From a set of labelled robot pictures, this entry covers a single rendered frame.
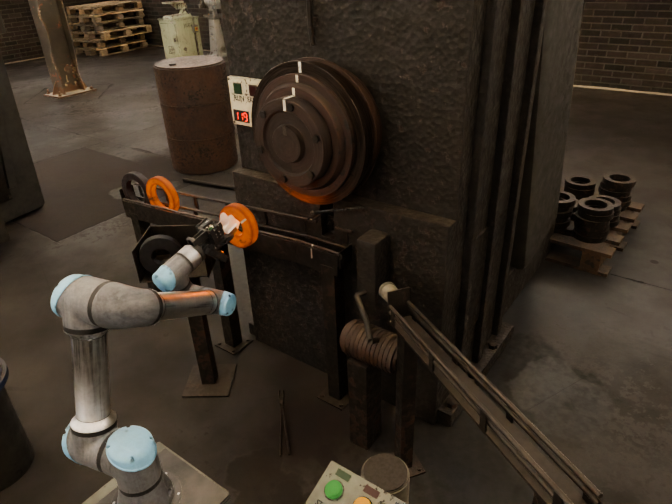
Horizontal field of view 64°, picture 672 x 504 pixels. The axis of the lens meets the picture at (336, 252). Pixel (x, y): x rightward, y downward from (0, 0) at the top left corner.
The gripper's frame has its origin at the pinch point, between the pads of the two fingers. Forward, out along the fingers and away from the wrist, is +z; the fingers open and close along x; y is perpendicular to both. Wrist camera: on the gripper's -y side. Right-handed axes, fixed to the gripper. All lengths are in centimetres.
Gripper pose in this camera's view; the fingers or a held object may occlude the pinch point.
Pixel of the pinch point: (237, 220)
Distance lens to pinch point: 186.7
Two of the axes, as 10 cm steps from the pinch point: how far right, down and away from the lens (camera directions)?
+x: -8.1, -2.5, 5.3
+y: -2.0, -7.3, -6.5
